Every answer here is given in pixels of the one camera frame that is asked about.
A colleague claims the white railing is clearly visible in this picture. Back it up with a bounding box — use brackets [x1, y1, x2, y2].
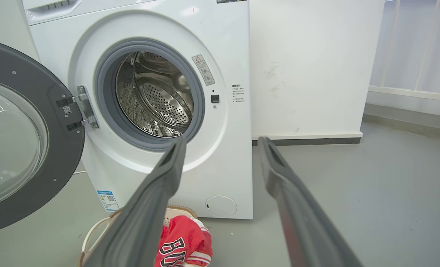
[368, 0, 440, 103]

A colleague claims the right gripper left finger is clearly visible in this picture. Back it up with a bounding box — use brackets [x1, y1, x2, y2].
[83, 135, 188, 267]

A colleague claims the grey warning sticker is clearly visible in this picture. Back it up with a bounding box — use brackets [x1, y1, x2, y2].
[191, 54, 216, 86]

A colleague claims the small printed text sticker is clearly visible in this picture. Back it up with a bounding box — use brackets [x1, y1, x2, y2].
[232, 84, 245, 103]

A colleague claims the metal door hinge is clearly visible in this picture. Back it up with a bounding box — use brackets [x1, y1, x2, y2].
[56, 85, 100, 131]

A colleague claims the round black glass washer door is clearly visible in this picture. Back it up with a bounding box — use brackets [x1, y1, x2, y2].
[0, 38, 85, 235]

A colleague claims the steel washer drum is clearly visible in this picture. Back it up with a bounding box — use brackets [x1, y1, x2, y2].
[115, 51, 194, 138]

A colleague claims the red basketball jersey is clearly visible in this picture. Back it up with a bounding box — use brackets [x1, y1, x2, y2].
[154, 215, 213, 267]

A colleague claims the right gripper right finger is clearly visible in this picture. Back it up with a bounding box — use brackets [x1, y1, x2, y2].
[257, 136, 364, 267]

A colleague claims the blue energy label sticker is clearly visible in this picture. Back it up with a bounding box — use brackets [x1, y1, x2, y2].
[96, 190, 119, 212]

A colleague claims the white plastic laundry basket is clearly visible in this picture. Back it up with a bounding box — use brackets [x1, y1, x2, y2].
[77, 205, 198, 267]

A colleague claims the white front-load washing machine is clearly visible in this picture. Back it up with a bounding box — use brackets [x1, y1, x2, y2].
[18, 0, 254, 220]

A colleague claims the round white filter cover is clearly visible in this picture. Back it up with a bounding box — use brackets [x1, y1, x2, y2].
[205, 195, 237, 218]

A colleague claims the white detergent drawer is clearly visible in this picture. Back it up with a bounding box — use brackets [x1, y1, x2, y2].
[22, 0, 84, 26]

